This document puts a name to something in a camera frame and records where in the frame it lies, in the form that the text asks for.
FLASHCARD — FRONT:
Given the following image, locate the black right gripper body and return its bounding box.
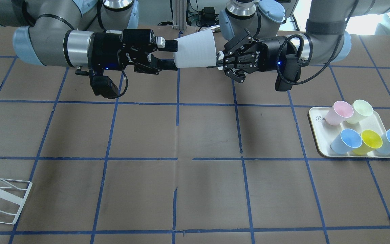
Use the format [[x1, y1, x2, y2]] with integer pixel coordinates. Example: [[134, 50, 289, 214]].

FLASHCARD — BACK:
[[88, 29, 166, 75]]

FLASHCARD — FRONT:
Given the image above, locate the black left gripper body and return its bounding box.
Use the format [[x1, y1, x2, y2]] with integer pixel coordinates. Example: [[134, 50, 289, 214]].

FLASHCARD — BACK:
[[221, 29, 304, 83]]

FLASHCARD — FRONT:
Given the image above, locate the grey plastic cup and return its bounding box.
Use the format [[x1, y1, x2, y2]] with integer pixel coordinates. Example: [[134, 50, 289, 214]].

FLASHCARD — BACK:
[[173, 29, 217, 68]]

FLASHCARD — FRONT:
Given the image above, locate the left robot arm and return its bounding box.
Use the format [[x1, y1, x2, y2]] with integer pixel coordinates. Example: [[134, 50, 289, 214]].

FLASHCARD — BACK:
[[215, 0, 390, 92]]

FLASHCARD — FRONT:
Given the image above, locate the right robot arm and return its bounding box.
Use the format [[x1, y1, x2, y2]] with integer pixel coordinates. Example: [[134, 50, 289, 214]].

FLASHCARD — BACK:
[[0, 0, 178, 76]]

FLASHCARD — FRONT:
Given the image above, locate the pink plastic cup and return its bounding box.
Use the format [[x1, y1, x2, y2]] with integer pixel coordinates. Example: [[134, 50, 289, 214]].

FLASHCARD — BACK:
[[325, 101, 354, 126]]

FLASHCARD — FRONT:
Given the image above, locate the pale green plastic cup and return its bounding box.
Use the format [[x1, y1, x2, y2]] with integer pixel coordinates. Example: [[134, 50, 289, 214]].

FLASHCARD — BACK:
[[346, 99, 373, 124]]

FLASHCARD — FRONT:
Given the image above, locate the yellow plastic cup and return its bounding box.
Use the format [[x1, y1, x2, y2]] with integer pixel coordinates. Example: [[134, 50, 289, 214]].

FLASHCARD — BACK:
[[352, 129, 383, 155]]

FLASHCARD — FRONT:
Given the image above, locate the white serving tray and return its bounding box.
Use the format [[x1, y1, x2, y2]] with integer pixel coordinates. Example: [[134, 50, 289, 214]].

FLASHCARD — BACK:
[[308, 107, 390, 159]]

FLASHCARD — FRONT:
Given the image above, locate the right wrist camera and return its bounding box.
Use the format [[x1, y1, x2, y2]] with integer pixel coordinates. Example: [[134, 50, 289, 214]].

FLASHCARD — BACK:
[[89, 69, 128, 99]]

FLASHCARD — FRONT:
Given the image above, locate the aluminium frame post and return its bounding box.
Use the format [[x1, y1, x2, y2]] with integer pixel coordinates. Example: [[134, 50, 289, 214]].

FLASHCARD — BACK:
[[171, 0, 188, 32]]

